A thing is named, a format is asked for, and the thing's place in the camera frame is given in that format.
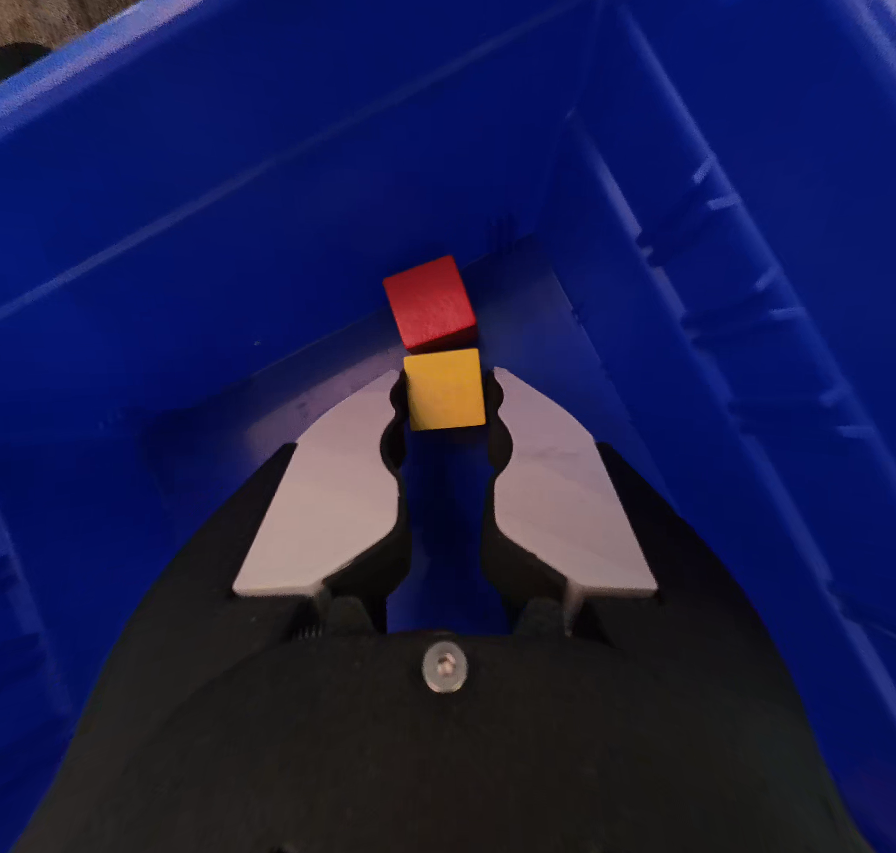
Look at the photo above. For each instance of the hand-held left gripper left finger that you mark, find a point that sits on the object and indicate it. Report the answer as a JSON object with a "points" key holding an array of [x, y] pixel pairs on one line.
{"points": [[322, 510]]}

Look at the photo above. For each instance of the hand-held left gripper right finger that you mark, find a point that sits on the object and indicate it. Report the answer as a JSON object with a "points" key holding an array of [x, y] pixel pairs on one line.
{"points": [[567, 510]]}

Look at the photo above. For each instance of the yellow wooden cube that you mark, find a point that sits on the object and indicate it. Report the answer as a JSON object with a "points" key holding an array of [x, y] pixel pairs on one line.
{"points": [[444, 391]]}

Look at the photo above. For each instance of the red wooden cube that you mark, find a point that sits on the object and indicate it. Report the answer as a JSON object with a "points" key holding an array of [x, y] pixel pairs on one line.
{"points": [[427, 300]]}

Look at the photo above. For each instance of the blue plastic bin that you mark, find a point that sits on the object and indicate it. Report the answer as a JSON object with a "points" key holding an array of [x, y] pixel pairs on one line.
{"points": [[280, 167]]}

